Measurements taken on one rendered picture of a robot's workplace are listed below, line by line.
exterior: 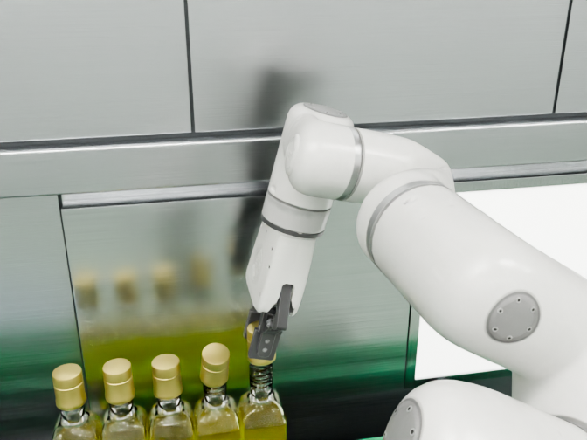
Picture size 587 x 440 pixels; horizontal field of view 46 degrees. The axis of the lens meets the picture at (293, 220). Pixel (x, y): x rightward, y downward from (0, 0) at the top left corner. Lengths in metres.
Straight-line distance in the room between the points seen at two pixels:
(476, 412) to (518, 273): 0.10
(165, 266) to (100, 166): 0.16
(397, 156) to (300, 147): 0.10
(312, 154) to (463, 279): 0.25
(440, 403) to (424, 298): 0.10
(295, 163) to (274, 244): 0.13
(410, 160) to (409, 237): 0.21
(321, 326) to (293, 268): 0.26
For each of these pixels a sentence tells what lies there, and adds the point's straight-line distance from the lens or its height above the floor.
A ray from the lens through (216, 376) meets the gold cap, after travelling 0.85.
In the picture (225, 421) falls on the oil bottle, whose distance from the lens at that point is 0.89.
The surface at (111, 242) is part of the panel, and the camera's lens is 0.91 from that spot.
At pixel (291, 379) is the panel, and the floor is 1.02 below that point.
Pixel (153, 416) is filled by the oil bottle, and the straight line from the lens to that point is 0.90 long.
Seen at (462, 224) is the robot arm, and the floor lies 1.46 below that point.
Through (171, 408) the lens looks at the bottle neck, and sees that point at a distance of 0.88.
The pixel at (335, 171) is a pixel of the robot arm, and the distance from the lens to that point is 0.65.
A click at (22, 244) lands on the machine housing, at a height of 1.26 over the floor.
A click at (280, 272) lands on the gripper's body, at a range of 0.75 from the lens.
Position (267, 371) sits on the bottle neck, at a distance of 0.87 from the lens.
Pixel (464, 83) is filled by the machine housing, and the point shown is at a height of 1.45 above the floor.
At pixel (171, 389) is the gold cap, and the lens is 0.86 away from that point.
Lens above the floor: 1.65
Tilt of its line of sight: 24 degrees down
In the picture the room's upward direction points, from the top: straight up
